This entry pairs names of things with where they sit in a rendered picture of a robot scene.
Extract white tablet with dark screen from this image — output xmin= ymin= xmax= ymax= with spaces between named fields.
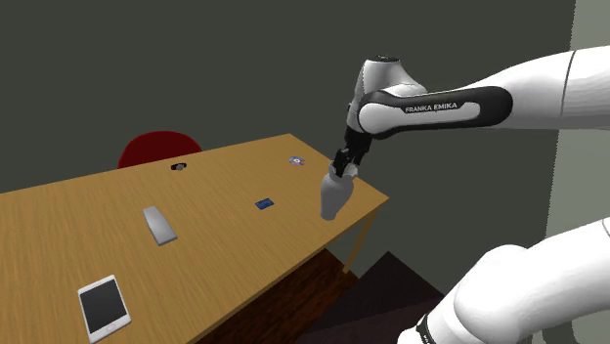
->
xmin=77 ymin=275 xmax=132 ymax=344

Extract red round chair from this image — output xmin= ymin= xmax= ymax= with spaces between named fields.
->
xmin=117 ymin=130 xmax=203 ymax=170

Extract grey vase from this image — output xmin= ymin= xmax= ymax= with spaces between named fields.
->
xmin=319 ymin=161 xmax=359 ymax=222

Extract grey flat remote control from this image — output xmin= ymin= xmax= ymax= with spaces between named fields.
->
xmin=143 ymin=205 xmax=179 ymax=247

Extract wooden table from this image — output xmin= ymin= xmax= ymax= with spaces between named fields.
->
xmin=0 ymin=133 xmax=390 ymax=344

